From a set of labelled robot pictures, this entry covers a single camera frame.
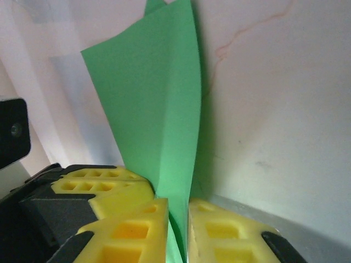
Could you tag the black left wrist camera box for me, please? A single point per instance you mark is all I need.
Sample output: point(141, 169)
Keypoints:
point(13, 131)

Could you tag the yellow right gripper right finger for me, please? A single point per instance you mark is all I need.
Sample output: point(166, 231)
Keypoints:
point(225, 235)

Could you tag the green paper sheet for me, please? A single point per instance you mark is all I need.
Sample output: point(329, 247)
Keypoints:
point(150, 109)

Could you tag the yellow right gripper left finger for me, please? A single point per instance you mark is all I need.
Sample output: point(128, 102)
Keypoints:
point(131, 235)

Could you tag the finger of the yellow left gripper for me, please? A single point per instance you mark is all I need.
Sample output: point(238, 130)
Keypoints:
point(96, 174)
point(120, 200)

